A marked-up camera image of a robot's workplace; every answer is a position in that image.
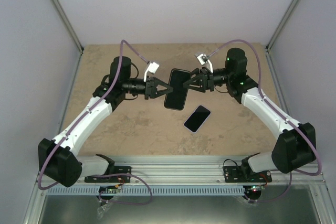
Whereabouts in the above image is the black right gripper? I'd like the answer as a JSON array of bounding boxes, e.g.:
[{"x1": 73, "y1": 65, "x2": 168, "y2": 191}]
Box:
[{"x1": 181, "y1": 67, "x2": 233, "y2": 93}]

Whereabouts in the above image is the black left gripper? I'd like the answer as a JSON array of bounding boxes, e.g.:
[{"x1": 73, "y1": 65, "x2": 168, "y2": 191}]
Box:
[{"x1": 123, "y1": 75, "x2": 173, "y2": 100}]

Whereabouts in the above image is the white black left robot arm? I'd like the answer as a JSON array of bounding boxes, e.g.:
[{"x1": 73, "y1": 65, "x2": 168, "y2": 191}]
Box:
[{"x1": 38, "y1": 57, "x2": 173, "y2": 190}]

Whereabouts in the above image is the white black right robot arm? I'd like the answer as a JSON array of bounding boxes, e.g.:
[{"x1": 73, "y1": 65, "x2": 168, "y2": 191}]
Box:
[{"x1": 183, "y1": 48, "x2": 317, "y2": 182}]

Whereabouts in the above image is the black phone with white edge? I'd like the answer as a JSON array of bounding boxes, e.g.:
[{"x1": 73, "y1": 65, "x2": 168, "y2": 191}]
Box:
[{"x1": 183, "y1": 105, "x2": 211, "y2": 133}]

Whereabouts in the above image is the left controller circuit board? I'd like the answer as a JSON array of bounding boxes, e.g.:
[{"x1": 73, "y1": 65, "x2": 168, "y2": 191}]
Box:
[{"x1": 98, "y1": 185, "x2": 122, "y2": 194}]

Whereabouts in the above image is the controller circuit board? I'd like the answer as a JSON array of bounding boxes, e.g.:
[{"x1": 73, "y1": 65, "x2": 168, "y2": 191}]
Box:
[
  {"x1": 98, "y1": 185, "x2": 122, "y2": 194},
  {"x1": 249, "y1": 184, "x2": 266, "y2": 192}
]

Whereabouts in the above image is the right controller circuit board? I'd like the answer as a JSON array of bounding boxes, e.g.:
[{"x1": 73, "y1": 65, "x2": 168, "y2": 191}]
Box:
[{"x1": 249, "y1": 184, "x2": 266, "y2": 192}]

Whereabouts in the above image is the clear plastic bag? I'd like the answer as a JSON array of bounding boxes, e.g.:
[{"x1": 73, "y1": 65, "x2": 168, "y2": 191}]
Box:
[{"x1": 97, "y1": 204, "x2": 109, "y2": 220}]

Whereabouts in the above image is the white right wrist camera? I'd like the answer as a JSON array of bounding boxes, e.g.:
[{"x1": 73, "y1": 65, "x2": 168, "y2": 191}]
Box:
[{"x1": 195, "y1": 53, "x2": 213, "y2": 73}]

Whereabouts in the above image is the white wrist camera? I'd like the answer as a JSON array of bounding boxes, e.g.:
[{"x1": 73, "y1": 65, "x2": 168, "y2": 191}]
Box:
[
  {"x1": 143, "y1": 61, "x2": 160, "y2": 82},
  {"x1": 195, "y1": 53, "x2": 213, "y2": 73}
]

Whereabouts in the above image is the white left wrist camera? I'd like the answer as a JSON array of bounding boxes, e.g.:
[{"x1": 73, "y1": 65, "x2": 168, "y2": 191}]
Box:
[{"x1": 143, "y1": 61, "x2": 160, "y2": 82}]

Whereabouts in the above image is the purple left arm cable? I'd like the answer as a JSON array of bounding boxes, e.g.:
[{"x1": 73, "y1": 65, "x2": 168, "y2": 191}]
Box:
[{"x1": 37, "y1": 39, "x2": 155, "y2": 191}]

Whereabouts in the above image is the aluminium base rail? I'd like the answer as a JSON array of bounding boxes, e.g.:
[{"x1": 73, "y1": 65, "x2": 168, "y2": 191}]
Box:
[{"x1": 36, "y1": 154, "x2": 326, "y2": 185}]

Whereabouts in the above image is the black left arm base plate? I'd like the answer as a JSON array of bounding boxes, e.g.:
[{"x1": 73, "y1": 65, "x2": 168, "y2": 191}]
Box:
[{"x1": 84, "y1": 166, "x2": 132, "y2": 184}]

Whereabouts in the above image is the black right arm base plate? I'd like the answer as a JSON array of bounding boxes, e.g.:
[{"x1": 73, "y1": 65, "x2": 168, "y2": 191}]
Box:
[{"x1": 223, "y1": 166, "x2": 272, "y2": 183}]

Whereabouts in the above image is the aluminium frame post right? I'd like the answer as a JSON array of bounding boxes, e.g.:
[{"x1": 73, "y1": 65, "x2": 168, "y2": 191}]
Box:
[{"x1": 265, "y1": 0, "x2": 301, "y2": 52}]

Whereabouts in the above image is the aluminium frame post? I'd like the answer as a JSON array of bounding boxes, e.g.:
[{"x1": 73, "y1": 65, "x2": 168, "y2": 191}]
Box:
[
  {"x1": 50, "y1": 0, "x2": 83, "y2": 54},
  {"x1": 265, "y1": 0, "x2": 301, "y2": 52}
]

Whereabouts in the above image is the grey slotted cable duct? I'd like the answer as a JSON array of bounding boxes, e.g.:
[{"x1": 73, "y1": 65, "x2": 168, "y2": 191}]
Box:
[{"x1": 47, "y1": 185, "x2": 245, "y2": 196}]

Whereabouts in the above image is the aluminium frame post left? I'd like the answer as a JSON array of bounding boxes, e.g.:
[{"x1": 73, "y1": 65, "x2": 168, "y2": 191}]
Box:
[{"x1": 50, "y1": 0, "x2": 83, "y2": 54}]

